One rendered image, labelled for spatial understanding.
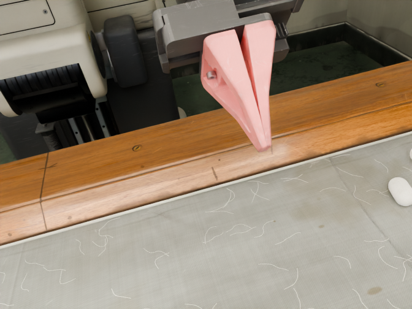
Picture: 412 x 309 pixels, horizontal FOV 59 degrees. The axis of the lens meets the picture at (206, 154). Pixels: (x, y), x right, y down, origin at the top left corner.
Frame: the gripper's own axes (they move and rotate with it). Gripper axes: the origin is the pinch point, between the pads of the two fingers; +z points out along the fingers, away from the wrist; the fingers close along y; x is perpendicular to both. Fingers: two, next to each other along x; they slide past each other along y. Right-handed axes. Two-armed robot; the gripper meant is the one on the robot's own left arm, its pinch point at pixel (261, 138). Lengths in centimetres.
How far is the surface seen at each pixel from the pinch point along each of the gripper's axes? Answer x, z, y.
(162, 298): 8.0, 9.0, -9.8
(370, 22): 159, -87, 127
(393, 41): 148, -67, 126
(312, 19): 177, -106, 104
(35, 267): 12.4, 3.5, -20.9
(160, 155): 16.1, -4.8, -7.1
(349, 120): 15.0, -2.8, 14.5
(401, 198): 8.4, 6.8, 12.7
